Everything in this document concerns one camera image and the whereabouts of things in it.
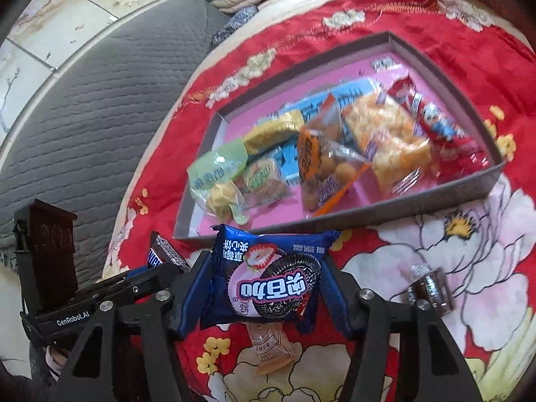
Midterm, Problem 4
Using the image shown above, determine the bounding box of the pale green snack bag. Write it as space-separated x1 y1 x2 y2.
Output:
187 138 249 225

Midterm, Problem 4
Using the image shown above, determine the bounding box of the small beige candy wrapper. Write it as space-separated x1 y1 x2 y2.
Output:
246 322 296 376

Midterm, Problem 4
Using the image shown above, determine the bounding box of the blue oreo packet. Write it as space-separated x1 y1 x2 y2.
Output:
196 224 340 334

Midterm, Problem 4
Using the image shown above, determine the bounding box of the orange clear snack bag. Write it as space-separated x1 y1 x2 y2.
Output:
297 94 371 217

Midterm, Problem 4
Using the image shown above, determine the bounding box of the yellow puffs snack bag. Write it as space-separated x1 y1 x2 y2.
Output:
342 89 432 194

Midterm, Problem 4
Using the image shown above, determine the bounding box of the small silver wrapped chocolate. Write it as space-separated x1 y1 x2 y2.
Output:
407 264 454 317

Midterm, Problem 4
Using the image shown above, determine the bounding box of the dark patterned cloth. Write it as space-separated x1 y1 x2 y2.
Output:
211 5 259 48

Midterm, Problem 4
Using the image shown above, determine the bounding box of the grey quilted mattress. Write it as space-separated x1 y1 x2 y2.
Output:
1 0 227 283

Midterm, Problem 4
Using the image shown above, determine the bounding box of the green label cookie packet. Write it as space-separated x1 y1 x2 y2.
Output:
234 147 291 209

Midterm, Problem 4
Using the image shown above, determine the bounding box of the gold foil snack packet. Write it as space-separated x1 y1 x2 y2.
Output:
243 109 304 156

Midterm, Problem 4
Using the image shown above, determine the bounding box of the snickers bar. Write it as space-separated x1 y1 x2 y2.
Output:
146 231 191 273

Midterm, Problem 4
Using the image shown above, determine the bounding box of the red blue snack packet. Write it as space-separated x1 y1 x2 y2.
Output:
388 74 490 183

